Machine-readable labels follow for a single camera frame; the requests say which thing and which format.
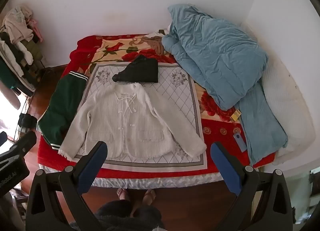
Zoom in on black folded garment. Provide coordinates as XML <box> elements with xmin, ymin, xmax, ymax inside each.
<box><xmin>112</xmin><ymin>55</ymin><xmax>160</xmax><ymax>83</ymax></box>

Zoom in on white fuzzy jacket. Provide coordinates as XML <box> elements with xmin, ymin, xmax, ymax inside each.
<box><xmin>58</xmin><ymin>83</ymin><xmax>207</xmax><ymax>159</ymax></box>

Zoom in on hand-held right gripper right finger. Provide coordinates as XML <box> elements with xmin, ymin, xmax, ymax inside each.
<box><xmin>211</xmin><ymin>142</ymin><xmax>293</xmax><ymax>231</ymax></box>

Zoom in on small light blue device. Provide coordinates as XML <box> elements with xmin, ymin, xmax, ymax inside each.
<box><xmin>232</xmin><ymin>132</ymin><xmax>247</xmax><ymax>152</ymax></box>

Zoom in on red floral blanket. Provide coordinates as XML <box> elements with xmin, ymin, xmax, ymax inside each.
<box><xmin>37</xmin><ymin>33</ymin><xmax>275</xmax><ymax>179</ymax></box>

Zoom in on person's foot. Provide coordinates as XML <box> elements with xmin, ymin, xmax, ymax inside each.
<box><xmin>116</xmin><ymin>188</ymin><xmax>130</xmax><ymax>202</ymax></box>
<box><xmin>143</xmin><ymin>189</ymin><xmax>157</xmax><ymax>205</ymax></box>

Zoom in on rack of hanging clothes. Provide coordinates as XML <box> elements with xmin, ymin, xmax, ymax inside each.
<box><xmin>0</xmin><ymin>6</ymin><xmax>47</xmax><ymax>96</ymax></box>

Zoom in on person's left foot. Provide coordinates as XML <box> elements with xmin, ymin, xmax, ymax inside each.
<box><xmin>116</xmin><ymin>188</ymin><xmax>130</xmax><ymax>202</ymax></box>

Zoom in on black object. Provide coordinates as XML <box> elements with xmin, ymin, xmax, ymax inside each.
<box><xmin>19</xmin><ymin>113</ymin><xmax>38</xmax><ymax>129</ymax></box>

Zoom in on light blue quilt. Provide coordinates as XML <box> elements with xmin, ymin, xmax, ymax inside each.
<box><xmin>162</xmin><ymin>3</ymin><xmax>288</xmax><ymax>165</ymax></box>

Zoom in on green pants with white stripes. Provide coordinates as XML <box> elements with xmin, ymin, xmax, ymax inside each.
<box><xmin>37</xmin><ymin>71</ymin><xmax>89</xmax><ymax>150</ymax></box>

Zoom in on grey white patterned cloth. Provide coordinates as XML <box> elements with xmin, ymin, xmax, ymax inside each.
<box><xmin>72</xmin><ymin>62</ymin><xmax>208</xmax><ymax>171</ymax></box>

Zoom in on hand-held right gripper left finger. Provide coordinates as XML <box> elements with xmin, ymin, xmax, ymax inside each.
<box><xmin>26</xmin><ymin>141</ymin><xmax>108</xmax><ymax>231</ymax></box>

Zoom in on white quilted mattress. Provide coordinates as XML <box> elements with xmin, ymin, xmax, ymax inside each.
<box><xmin>260</xmin><ymin>56</ymin><xmax>316</xmax><ymax>165</ymax></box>

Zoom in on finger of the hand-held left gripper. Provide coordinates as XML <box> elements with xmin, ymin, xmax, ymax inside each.
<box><xmin>0</xmin><ymin>131</ymin><xmax>37</xmax><ymax>172</ymax></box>

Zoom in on person's right foot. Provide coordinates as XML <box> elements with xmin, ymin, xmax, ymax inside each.
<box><xmin>143</xmin><ymin>189</ymin><xmax>157</xmax><ymax>205</ymax></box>

